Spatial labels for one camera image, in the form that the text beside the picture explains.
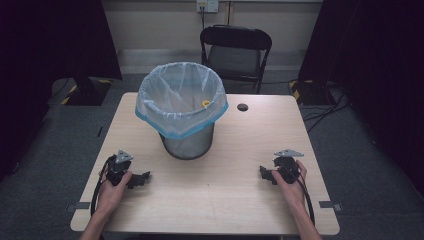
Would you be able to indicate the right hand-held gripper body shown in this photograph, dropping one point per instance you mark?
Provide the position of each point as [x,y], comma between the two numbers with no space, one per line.
[286,165]

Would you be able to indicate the person's left hand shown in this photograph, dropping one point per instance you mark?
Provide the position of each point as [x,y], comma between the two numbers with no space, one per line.
[111,196]

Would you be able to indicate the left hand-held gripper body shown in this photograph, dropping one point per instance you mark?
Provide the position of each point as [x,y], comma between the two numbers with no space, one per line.
[116,166]

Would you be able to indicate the person's right hand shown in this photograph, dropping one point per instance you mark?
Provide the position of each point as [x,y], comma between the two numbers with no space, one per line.
[291,191]

